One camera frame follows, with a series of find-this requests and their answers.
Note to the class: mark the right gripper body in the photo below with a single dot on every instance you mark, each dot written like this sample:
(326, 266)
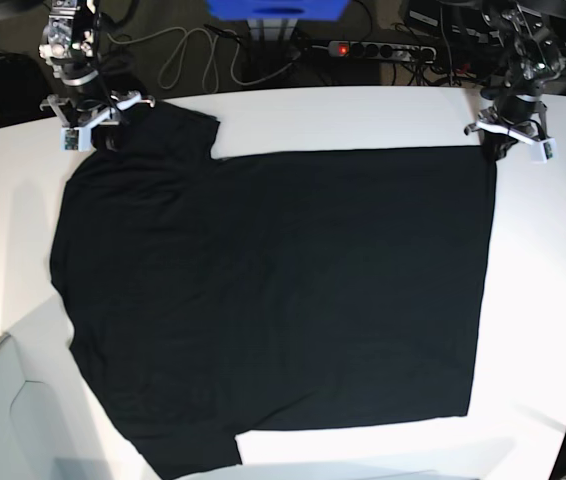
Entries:
(88, 112)

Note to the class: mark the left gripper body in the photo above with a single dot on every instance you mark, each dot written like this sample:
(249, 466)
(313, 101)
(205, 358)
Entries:
(519, 118)

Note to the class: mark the black T-shirt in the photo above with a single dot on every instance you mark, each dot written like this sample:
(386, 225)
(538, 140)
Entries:
(283, 291)

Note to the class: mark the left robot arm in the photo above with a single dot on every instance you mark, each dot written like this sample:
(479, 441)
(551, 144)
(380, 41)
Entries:
(532, 58)

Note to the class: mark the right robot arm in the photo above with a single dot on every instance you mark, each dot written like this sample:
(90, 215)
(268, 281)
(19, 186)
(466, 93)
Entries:
(70, 45)

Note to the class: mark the grey power strip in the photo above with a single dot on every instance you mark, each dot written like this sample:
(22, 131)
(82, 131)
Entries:
(391, 52)

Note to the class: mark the blue box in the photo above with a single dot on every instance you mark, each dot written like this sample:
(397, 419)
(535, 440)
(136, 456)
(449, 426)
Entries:
(234, 10)

